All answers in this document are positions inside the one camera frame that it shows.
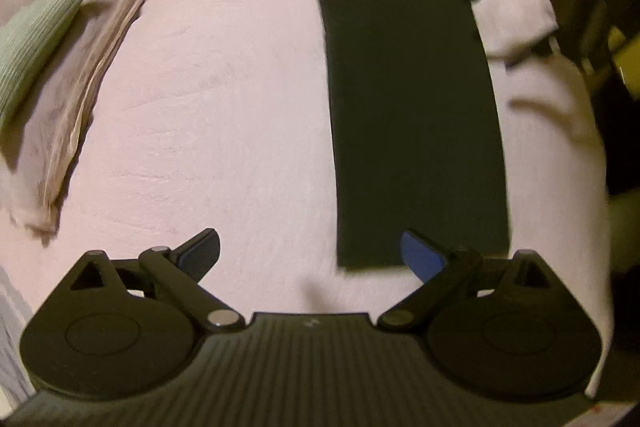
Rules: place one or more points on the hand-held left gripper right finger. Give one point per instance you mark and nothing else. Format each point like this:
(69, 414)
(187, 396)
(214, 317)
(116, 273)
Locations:
(420, 257)

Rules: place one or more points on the green ribbed pillow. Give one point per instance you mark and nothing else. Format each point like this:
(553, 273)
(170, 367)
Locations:
(30, 47)

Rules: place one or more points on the pink bed sheet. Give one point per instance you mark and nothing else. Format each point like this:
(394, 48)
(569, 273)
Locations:
(210, 107)

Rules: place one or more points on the beige folded blanket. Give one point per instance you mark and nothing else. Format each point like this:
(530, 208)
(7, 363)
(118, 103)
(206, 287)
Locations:
(85, 72)

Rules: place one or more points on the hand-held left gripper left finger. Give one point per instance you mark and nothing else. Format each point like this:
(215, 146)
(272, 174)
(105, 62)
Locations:
(200, 252)

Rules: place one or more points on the dark green pants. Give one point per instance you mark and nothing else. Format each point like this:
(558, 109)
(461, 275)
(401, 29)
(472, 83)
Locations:
(410, 107)

